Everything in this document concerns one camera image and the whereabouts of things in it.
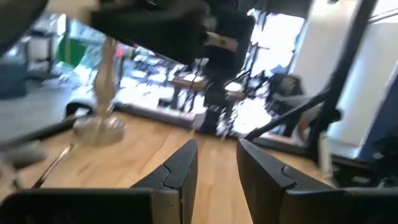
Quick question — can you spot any black aluminium table frame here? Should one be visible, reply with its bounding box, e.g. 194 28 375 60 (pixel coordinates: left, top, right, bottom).
0 0 398 166

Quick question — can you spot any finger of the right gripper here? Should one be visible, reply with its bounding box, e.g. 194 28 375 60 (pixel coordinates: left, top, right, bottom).
90 0 209 65

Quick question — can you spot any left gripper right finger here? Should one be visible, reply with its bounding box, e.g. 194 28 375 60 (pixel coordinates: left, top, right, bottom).
236 139 398 224

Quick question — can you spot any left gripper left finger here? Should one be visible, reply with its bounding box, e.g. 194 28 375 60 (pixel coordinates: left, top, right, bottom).
0 139 199 224

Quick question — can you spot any thin dark cosmetic pencil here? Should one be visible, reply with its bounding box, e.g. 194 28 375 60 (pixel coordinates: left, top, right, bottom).
30 142 75 190

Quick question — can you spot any silver table lamp white shade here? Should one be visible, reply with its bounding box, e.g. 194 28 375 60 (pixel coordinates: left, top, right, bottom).
46 0 127 147

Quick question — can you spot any wooden desk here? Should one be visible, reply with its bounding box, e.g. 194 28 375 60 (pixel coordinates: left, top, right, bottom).
170 76 246 110

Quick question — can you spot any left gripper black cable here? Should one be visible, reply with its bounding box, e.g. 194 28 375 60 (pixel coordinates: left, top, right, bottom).
0 0 49 57

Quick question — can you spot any black table clamp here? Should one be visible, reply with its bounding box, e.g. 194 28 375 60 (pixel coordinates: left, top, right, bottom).
64 101 94 121

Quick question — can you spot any green round object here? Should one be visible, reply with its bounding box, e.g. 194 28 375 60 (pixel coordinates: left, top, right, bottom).
57 37 88 68

